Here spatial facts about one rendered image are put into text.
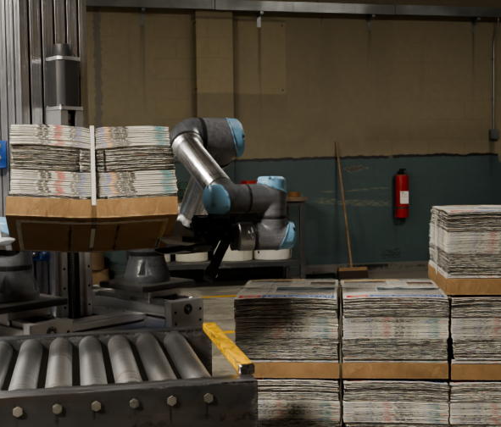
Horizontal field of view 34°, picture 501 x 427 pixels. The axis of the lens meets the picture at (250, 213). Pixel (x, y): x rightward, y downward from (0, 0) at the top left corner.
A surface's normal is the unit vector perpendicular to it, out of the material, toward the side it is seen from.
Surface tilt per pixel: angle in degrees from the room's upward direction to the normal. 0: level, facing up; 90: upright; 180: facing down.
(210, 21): 90
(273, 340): 90
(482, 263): 90
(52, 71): 90
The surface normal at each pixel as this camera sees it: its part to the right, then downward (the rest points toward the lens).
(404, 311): -0.11, 0.05
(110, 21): 0.21, 0.05
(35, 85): 0.73, 0.03
